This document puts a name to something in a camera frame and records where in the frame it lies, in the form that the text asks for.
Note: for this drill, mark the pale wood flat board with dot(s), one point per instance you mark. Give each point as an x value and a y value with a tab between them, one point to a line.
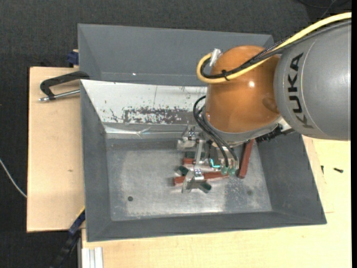
53	149

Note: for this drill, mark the dark green flat block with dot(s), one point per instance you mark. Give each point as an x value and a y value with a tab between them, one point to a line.
182	171
206	188

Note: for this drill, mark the red-brown flat block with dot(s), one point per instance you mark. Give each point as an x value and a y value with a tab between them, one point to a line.
218	176
246	160
188	161

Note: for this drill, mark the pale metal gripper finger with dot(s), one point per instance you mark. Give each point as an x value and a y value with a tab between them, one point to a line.
192	135
197	174

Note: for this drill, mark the small black screw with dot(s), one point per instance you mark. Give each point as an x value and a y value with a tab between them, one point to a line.
338	170

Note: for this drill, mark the grey metal bin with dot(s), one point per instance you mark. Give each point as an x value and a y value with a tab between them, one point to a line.
156	200

